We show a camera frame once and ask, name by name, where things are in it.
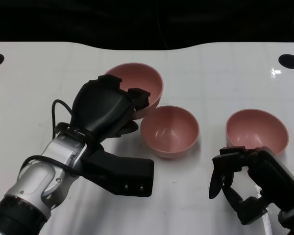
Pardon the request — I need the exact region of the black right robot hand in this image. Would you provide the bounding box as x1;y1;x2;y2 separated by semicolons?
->
208;146;294;226

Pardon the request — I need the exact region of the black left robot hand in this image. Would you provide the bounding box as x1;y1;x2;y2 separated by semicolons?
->
68;74;151;144

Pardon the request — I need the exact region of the pink bowl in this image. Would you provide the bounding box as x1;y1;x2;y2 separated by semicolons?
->
225;109;290;157
140;105;200;160
103;63;164;120

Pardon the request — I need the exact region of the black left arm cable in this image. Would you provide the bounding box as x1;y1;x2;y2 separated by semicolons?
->
20;99;84;177

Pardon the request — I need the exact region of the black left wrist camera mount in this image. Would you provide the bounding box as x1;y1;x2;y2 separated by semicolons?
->
81;144;155;197

